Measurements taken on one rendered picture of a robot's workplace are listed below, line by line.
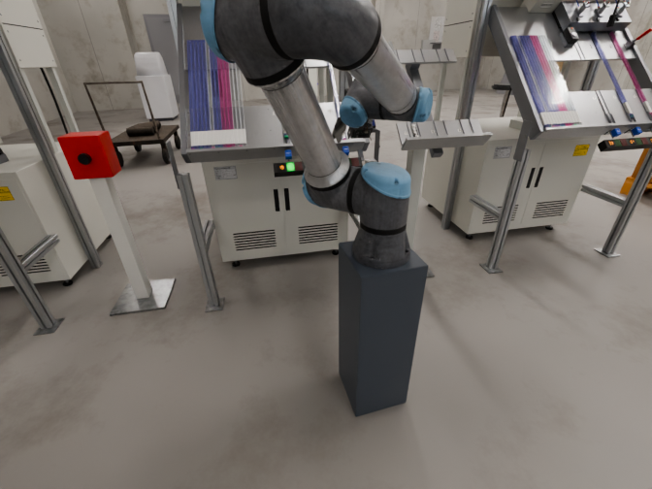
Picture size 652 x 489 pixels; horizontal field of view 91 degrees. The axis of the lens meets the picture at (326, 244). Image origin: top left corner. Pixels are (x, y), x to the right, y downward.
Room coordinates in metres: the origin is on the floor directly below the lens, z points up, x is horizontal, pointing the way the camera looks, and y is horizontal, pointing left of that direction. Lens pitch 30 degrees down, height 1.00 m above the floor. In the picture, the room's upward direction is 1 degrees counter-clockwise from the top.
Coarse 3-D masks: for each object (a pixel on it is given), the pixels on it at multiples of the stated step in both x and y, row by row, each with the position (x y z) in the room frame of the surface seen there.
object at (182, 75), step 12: (180, 12) 1.63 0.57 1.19; (180, 24) 1.58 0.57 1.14; (180, 36) 1.54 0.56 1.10; (180, 48) 1.50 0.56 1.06; (180, 60) 1.45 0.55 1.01; (180, 72) 1.41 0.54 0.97; (180, 84) 1.37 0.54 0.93; (180, 96) 1.33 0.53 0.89; (180, 108) 1.30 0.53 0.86; (180, 120) 1.26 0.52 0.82; (180, 132) 1.22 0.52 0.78; (180, 144) 1.19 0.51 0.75
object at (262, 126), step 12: (252, 108) 1.35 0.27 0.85; (264, 108) 1.35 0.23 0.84; (324, 108) 1.38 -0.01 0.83; (252, 120) 1.31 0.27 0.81; (264, 120) 1.31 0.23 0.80; (276, 120) 1.32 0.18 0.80; (336, 120) 1.35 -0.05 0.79; (252, 132) 1.27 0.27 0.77; (264, 132) 1.27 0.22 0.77; (276, 132) 1.28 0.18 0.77; (252, 144) 1.23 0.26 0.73; (264, 144) 1.24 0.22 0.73; (276, 144) 1.24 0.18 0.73
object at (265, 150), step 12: (288, 144) 1.22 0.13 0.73; (336, 144) 1.25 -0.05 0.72; (348, 144) 1.27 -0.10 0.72; (360, 144) 1.28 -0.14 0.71; (192, 156) 1.18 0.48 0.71; (204, 156) 1.19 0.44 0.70; (216, 156) 1.20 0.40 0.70; (228, 156) 1.21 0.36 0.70; (240, 156) 1.22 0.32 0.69; (252, 156) 1.23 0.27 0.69; (264, 156) 1.24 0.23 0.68; (276, 156) 1.25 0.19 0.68
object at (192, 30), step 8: (184, 8) 1.66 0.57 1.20; (192, 8) 1.67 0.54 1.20; (200, 8) 1.67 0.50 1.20; (184, 16) 1.63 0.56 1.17; (192, 16) 1.63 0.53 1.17; (184, 24) 1.60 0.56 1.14; (192, 24) 1.61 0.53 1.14; (200, 24) 1.61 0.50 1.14; (184, 32) 1.57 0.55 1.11; (192, 32) 1.58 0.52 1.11; (200, 32) 1.58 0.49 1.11; (184, 40) 1.54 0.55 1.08; (184, 48) 1.51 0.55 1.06; (184, 56) 1.48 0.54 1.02; (184, 64) 1.46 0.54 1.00; (304, 64) 1.53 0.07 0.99; (312, 64) 1.53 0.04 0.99; (320, 64) 1.54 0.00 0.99
